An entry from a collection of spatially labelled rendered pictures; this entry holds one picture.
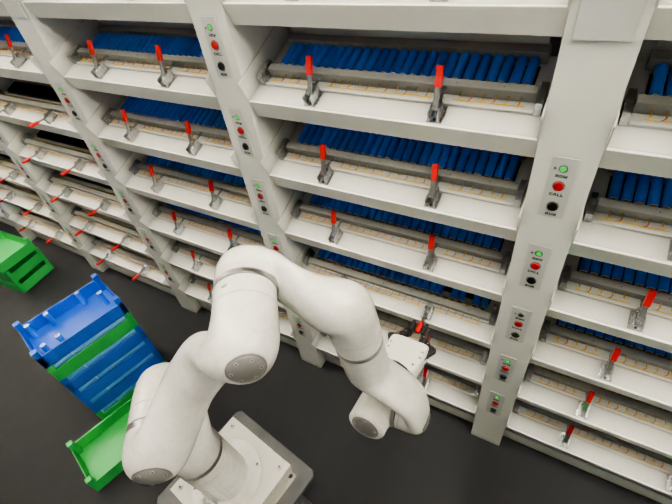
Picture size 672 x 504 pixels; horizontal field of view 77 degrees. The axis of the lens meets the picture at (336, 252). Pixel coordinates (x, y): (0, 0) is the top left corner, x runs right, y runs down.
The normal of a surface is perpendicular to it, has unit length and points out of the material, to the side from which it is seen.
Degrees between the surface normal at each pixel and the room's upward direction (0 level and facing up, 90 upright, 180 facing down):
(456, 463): 0
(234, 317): 5
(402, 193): 21
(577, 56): 90
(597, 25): 90
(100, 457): 0
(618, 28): 90
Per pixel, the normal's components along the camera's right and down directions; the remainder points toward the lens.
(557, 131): -0.48, 0.65
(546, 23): -0.40, 0.86
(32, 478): -0.12, -0.72
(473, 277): -0.29, -0.44
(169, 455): 0.48, 0.32
